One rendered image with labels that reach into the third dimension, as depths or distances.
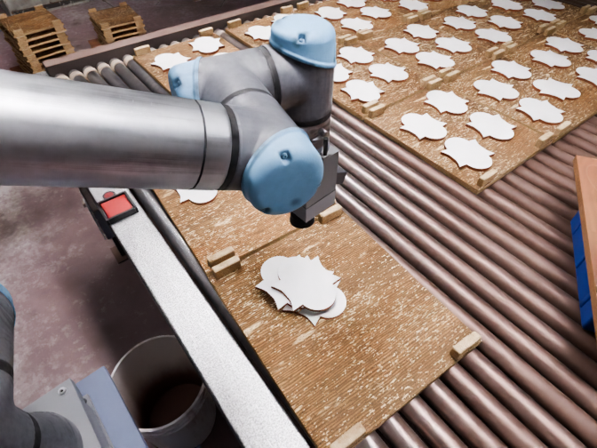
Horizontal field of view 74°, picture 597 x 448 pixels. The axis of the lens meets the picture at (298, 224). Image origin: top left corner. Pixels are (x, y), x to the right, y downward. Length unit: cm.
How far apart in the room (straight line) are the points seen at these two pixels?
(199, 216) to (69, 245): 150
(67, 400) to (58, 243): 172
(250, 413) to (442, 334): 37
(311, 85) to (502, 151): 85
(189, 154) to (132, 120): 4
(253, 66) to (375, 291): 52
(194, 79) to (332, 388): 52
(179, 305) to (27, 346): 135
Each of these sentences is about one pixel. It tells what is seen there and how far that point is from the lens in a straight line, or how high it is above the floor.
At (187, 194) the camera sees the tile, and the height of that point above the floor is 94.
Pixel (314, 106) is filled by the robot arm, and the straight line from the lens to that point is 50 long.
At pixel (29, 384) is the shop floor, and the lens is 203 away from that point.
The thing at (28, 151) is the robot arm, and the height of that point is 146.
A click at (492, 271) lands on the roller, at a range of 95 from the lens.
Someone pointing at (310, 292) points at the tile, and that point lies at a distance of 76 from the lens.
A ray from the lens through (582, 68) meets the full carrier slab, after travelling 181.
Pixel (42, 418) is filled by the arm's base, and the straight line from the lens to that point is 72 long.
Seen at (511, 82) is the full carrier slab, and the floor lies 94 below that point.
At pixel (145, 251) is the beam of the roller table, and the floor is 92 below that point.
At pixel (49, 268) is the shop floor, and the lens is 235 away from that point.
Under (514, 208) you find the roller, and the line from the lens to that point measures 111.
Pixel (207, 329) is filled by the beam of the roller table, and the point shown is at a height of 91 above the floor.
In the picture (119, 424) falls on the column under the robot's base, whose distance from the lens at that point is 83.
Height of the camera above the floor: 161
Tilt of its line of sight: 48 degrees down
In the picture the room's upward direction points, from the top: straight up
